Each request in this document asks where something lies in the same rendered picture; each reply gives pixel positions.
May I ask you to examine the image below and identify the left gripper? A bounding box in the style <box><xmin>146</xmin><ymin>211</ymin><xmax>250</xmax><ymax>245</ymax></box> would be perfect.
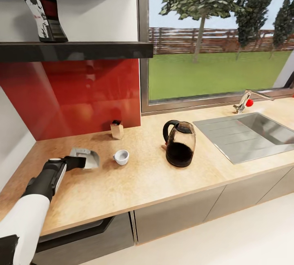
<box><xmin>65</xmin><ymin>155</ymin><xmax>86</xmax><ymax>169</ymax></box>

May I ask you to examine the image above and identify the electric kettle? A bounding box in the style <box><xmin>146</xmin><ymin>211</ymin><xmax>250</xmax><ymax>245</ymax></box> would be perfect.
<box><xmin>163</xmin><ymin>120</ymin><xmax>196</xmax><ymax>168</ymax></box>

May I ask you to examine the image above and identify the paper coffee filter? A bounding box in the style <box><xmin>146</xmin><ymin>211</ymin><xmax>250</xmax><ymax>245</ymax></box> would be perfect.
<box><xmin>78</xmin><ymin>150</ymin><xmax>100</xmax><ymax>169</ymax></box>

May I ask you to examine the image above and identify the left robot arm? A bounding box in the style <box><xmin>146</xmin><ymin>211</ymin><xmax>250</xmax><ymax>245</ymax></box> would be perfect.
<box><xmin>0</xmin><ymin>148</ymin><xmax>90</xmax><ymax>265</ymax></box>

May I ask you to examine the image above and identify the coffee cup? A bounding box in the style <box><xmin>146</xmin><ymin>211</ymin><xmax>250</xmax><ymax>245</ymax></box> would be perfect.
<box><xmin>113</xmin><ymin>149</ymin><xmax>129</xmax><ymax>165</ymax></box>

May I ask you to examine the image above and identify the bottle of coffee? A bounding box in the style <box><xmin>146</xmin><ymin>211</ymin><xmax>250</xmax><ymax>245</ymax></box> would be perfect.
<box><xmin>25</xmin><ymin>0</ymin><xmax>68</xmax><ymax>43</ymax></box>

